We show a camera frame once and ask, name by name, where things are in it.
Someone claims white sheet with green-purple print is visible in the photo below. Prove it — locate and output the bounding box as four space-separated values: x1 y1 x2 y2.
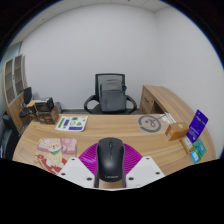
54 115 89 133

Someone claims small black chair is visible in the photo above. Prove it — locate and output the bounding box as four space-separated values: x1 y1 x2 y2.
18 86 34 118

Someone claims small green box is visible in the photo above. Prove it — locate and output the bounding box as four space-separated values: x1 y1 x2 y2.
193 138 208 159

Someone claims wooden shelf unit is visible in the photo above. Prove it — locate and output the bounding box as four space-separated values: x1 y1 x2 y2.
0 54 29 133

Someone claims black sofa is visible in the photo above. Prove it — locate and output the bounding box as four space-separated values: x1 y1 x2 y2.
0 111 21 159

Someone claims cartoon dog print mouse pad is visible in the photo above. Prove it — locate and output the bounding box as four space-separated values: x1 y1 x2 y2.
33 137 78 176

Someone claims tall brown cardboard box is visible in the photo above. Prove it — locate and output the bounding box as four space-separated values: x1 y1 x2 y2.
25 99 38 122

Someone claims small blue box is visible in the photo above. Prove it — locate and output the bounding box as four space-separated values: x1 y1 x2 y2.
190 149 201 164

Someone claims grey backpack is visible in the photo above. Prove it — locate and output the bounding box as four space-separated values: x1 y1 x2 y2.
99 78 128 113

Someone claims black computer mouse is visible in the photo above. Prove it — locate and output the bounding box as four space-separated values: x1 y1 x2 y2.
95 137 126 183

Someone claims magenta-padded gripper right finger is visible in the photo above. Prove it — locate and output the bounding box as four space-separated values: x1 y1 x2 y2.
122 143 166 189

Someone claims small yellow box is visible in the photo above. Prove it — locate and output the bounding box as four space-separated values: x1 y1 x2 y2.
179 135 195 156

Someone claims wide brown cardboard box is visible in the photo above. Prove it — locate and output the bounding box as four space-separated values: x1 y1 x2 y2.
35 106 60 126

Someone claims purple blister package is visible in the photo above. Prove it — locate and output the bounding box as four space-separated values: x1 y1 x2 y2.
185 109 209 144

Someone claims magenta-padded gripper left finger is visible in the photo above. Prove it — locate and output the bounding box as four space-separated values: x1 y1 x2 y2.
56 143 100 189

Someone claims orange-brown cardboard box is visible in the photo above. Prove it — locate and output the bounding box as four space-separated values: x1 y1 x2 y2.
164 121 190 142

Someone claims black cardboard box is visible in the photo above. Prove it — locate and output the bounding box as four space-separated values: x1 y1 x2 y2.
34 96 55 113

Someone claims black mesh office chair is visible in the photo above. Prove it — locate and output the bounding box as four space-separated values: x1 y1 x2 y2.
83 73 138 115

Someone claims wooden side desk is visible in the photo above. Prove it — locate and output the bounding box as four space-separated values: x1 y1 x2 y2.
138 84 198 125

